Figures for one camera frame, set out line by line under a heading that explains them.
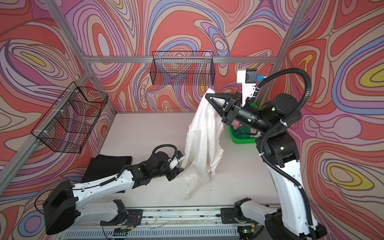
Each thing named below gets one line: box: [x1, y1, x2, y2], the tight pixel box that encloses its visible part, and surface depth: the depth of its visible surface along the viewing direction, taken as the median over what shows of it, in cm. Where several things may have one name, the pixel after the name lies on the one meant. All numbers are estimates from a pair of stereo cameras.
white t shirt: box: [181, 88, 224, 201], surface depth 60 cm
